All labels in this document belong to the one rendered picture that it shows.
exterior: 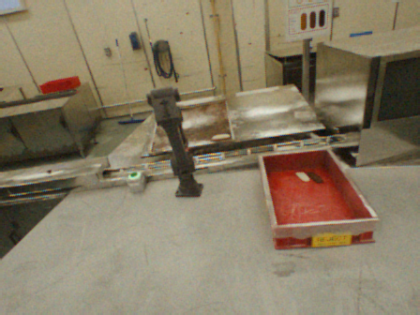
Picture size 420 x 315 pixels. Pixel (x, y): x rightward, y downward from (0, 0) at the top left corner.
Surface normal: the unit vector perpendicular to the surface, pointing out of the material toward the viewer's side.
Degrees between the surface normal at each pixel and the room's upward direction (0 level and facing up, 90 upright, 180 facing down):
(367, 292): 0
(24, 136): 90
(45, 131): 90
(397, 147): 89
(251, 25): 90
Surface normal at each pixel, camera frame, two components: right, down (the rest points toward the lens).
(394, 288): -0.15, -0.86
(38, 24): 0.02, 0.49
